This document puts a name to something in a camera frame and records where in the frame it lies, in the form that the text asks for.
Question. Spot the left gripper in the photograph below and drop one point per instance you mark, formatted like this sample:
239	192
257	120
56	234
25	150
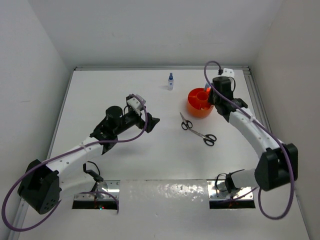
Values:
140	123

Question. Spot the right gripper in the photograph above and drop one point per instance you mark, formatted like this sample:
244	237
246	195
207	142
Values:
210	99

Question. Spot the pastel blue highlighter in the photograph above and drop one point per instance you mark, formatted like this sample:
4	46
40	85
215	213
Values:
207	87

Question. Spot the small black scissors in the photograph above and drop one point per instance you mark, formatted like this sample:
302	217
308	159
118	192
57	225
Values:
185	124

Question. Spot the large black scissors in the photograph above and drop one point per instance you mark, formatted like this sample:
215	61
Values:
208	139

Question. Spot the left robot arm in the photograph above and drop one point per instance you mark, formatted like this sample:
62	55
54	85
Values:
48	183

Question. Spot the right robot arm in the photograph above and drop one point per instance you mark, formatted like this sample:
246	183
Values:
278	162

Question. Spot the orange round organizer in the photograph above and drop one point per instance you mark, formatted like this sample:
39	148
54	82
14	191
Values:
196	99

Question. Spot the small spray bottle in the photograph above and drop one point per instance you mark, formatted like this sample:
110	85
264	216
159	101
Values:
170	83

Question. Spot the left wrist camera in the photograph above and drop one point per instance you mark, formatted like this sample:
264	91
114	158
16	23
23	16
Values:
136	102

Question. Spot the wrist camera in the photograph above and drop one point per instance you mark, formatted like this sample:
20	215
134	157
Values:
226	72
136	102

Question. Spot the aluminium frame rail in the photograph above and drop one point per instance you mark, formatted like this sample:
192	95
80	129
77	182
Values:
256	98

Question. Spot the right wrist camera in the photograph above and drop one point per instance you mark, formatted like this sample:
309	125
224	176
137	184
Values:
226	72

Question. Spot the left base plate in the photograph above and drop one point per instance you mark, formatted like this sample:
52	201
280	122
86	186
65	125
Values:
109	190

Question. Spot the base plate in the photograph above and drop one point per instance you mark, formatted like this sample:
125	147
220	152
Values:
109	190
217	191

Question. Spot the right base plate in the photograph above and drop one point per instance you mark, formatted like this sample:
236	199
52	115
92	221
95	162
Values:
217	191

